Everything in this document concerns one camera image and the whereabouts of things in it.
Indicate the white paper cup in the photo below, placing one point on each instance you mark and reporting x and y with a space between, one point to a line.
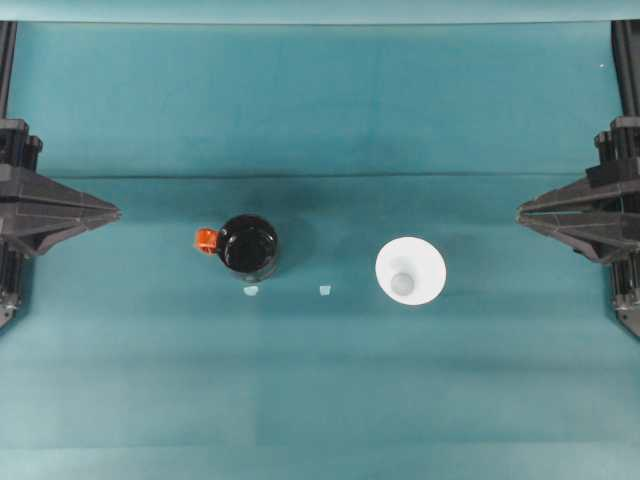
410 270

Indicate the black frame post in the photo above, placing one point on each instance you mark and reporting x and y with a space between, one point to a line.
627 70
6 70

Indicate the small white paper scrap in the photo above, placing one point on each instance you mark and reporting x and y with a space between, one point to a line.
250 291
325 290

